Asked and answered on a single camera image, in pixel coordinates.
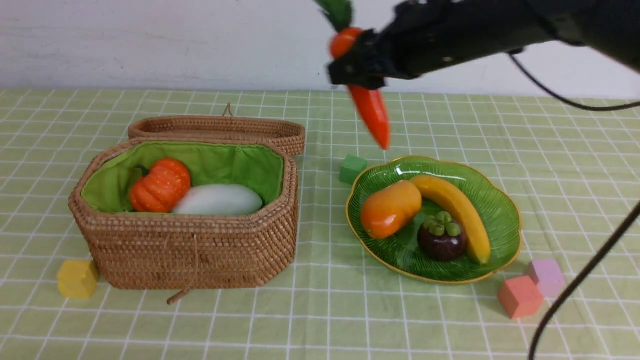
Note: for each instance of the pink-red foam cube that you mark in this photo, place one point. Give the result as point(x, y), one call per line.
point(520, 297)

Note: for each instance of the green glass leaf plate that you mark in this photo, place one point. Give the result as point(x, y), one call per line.
point(499, 214)

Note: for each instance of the green foam cube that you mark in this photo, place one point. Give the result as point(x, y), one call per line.
point(351, 167)

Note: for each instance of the green checkered tablecloth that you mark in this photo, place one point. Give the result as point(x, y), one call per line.
point(573, 174)

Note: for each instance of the orange toy pumpkin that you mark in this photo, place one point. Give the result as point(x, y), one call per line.
point(164, 185)

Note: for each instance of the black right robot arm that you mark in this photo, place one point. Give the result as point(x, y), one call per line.
point(611, 27)

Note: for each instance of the yellow toy banana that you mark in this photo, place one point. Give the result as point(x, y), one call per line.
point(452, 200)

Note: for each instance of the green toy cucumber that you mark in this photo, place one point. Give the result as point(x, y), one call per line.
point(131, 187)

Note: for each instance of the woven wicker basket green lining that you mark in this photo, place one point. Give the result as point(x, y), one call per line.
point(162, 251)

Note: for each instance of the white toy eggplant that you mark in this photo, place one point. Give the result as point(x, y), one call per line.
point(219, 199)

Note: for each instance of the woven wicker basket lid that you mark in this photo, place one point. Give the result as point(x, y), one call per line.
point(288, 136)

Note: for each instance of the orange toy mango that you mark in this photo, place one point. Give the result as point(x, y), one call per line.
point(388, 210)

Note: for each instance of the purple toy mangosteen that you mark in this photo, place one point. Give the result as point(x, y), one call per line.
point(441, 238)

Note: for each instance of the yellow foam cube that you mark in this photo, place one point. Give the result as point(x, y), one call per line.
point(77, 278)

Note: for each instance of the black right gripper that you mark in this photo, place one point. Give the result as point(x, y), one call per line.
point(424, 36)

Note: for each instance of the orange toy carrot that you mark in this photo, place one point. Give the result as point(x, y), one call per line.
point(369, 103)

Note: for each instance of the purple foam cube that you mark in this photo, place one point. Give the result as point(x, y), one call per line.
point(547, 275)

